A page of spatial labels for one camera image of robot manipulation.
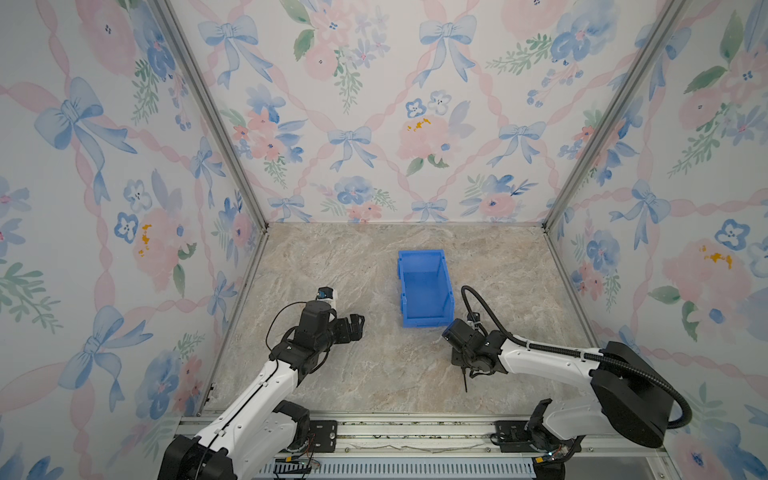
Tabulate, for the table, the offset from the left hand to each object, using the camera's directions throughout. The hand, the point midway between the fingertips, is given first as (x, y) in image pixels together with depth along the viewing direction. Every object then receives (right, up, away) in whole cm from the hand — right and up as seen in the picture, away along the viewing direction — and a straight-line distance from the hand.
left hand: (351, 317), depth 83 cm
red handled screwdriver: (+32, -14, +1) cm, 35 cm away
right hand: (+31, -12, +5) cm, 33 cm away
